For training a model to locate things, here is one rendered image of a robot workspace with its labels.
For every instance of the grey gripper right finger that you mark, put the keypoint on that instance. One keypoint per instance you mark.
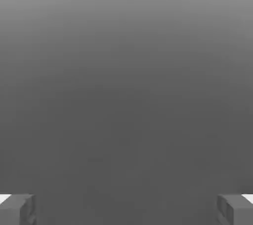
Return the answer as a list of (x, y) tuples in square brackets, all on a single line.
[(237, 211)]

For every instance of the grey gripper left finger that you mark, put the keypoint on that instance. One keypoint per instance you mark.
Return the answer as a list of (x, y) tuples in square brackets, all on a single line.
[(15, 211)]

